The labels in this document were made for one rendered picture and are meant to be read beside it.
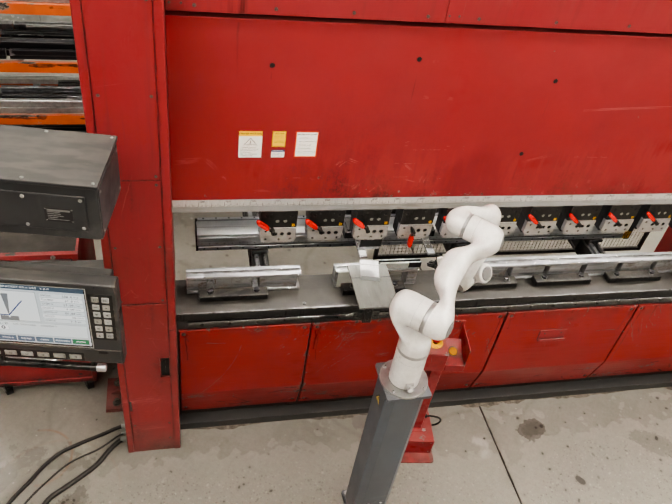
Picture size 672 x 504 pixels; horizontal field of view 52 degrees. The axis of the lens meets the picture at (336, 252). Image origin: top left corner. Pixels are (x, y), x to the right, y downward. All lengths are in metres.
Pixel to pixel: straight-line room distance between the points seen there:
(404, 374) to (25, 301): 1.32
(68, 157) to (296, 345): 1.60
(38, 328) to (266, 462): 1.64
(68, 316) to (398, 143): 1.35
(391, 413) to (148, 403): 1.17
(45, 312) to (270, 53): 1.10
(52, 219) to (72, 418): 1.94
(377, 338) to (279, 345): 0.47
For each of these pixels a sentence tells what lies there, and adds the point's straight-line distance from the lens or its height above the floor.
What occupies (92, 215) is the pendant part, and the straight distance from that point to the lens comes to 1.97.
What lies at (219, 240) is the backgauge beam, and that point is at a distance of 3.22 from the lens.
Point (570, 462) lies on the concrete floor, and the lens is 4.02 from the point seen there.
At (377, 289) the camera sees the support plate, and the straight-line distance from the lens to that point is 3.01.
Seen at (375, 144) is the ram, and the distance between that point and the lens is 2.67.
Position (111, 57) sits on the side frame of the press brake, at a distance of 2.17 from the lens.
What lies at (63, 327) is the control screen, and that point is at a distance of 2.29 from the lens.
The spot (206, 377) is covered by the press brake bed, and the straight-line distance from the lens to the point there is 3.34.
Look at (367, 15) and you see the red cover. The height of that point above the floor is 2.18.
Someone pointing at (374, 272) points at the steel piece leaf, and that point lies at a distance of 3.08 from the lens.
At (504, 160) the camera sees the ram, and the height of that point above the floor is 1.59.
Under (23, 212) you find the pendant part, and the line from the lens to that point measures 2.02.
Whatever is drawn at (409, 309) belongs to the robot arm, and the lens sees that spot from 2.39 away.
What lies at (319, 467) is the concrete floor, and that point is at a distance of 3.60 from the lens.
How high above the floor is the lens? 3.08
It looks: 41 degrees down
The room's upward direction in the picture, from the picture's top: 10 degrees clockwise
